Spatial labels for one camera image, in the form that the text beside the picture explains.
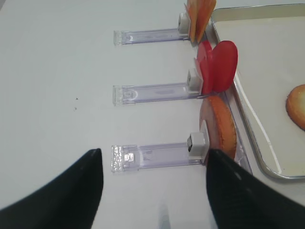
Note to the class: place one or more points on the clear tomato pusher track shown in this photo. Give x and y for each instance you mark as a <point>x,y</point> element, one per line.
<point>131,94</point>

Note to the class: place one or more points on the upright bread slice left rack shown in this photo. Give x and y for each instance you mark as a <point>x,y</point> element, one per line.
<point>220,125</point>

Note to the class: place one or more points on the rear red tomato slice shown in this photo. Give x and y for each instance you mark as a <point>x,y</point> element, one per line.
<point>205,59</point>

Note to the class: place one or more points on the clear bread pusher track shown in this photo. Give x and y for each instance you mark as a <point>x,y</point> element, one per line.
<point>135,157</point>

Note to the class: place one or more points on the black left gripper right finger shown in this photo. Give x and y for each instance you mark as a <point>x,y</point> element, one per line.
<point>238,200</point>

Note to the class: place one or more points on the clear cheese pusher track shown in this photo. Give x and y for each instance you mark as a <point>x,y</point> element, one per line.
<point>164,35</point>

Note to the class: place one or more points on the round bread slice on tray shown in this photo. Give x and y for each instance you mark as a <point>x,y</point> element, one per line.
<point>295,106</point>

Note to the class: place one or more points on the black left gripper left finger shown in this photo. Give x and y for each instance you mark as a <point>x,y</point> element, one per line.
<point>70,201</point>

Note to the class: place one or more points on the white metal tray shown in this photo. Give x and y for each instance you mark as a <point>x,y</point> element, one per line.
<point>271,47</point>

